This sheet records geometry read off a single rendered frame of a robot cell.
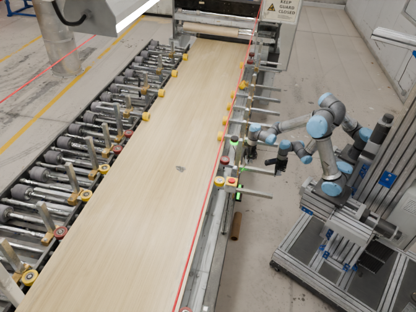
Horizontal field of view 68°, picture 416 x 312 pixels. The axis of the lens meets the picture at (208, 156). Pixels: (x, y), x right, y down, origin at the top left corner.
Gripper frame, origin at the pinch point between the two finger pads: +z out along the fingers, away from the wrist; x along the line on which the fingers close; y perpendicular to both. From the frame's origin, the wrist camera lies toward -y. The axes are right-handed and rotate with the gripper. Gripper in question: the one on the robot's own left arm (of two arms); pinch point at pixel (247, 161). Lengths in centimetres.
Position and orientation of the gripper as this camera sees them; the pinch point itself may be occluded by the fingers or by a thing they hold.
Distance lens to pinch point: 234.6
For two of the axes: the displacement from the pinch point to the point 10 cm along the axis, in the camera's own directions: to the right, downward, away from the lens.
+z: -0.6, 7.6, 6.4
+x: 9.9, -0.5, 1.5
